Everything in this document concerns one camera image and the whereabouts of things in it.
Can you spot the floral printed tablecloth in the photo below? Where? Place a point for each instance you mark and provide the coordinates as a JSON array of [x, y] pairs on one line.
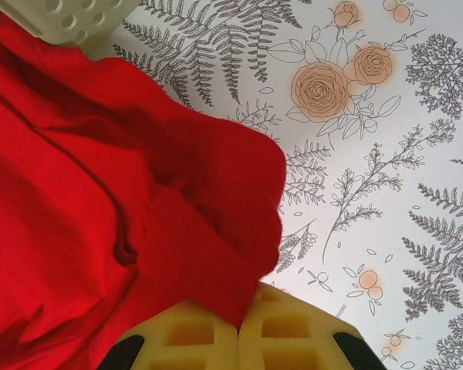
[[370, 173]]

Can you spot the pale green perforated plastic basket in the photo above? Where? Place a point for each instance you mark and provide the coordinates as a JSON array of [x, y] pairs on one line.
[[77, 19]]

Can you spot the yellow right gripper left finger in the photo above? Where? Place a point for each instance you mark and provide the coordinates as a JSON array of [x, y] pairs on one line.
[[189, 343]]

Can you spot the red t-shirt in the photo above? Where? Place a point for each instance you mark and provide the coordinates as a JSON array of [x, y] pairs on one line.
[[100, 192]]

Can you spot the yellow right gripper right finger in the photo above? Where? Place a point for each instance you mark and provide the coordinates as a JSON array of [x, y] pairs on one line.
[[293, 331]]

